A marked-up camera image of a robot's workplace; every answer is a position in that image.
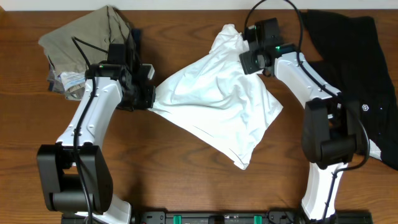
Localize grey folded trousers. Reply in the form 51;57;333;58
47;57;84;101

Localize black t-shirt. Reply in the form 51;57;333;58
302;10;397;169

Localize white t-shirt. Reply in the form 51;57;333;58
151;24;283;170

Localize light blue folded garment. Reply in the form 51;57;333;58
60;72;85;91

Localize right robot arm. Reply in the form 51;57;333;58
239;18;373;223

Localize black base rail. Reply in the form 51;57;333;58
60;210;374;224

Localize khaki folded trousers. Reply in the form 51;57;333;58
39;6;129;75

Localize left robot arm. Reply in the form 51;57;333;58
37;43;155;223

